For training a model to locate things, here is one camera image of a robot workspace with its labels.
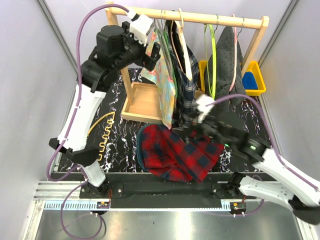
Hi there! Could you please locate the pink hanger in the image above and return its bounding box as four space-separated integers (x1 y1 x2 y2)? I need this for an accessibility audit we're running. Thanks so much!
229 26 238 92

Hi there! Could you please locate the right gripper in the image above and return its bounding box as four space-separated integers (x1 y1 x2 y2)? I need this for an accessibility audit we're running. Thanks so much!
172 109 233 148

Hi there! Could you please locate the wooden hanger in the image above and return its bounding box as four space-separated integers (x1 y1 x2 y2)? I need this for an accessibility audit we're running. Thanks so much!
174 8 193 81

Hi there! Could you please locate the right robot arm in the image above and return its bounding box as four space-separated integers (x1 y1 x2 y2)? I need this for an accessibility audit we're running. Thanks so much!
186 111 320 225

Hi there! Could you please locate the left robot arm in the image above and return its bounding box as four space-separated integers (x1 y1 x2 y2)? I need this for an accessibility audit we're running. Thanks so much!
49 21 161 198

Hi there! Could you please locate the blue cloth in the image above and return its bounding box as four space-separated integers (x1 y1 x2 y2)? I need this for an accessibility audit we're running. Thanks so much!
242 71 258 90

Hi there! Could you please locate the floral pastel skirt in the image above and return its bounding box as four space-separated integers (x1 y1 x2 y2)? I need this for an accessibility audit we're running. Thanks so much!
140 47 176 130

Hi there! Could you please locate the yellow plastic bin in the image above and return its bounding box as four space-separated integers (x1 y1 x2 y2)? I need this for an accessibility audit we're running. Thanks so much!
198 60 267 96

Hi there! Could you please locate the grey wire hanger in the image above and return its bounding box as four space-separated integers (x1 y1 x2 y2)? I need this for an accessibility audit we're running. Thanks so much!
154 9 173 79

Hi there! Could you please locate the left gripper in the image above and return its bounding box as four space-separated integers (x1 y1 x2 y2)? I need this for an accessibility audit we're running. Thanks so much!
113 21 160 72

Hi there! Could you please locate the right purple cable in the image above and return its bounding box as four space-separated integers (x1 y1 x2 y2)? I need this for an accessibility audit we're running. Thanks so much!
208 93 320 191

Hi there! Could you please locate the red plaid skirt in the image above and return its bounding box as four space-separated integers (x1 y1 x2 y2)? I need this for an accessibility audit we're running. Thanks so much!
142 124 225 183

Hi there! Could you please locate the lime green hanger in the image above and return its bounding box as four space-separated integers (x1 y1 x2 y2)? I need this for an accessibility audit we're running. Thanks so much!
204 24 217 99

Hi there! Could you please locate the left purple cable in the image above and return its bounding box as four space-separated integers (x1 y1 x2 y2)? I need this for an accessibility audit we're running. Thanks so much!
46 4 131 182

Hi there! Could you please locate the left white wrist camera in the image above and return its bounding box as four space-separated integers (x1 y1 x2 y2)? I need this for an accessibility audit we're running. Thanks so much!
126 9 154 47

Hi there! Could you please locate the wooden clothes rack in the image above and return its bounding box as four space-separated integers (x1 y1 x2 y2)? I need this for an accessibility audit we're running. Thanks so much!
121 7 270 123

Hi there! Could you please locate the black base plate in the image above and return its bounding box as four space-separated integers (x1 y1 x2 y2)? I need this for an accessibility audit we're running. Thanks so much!
79 173 245 212

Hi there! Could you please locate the teal plastic tray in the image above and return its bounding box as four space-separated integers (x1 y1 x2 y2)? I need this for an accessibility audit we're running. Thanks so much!
136 124 150 171

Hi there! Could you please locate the cream wavy hanger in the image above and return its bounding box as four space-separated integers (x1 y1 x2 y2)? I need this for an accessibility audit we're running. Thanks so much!
87 111 116 162

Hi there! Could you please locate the purple cable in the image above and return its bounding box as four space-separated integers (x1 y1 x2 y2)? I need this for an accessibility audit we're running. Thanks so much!
208 93 320 191
46 4 131 182

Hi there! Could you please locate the navy plaid skirt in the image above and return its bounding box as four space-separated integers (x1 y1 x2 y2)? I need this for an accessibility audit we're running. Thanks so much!
164 20 199 128

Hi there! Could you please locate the grey dotted skirt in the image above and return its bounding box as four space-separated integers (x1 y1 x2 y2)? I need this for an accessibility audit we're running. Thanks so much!
215 26 246 99

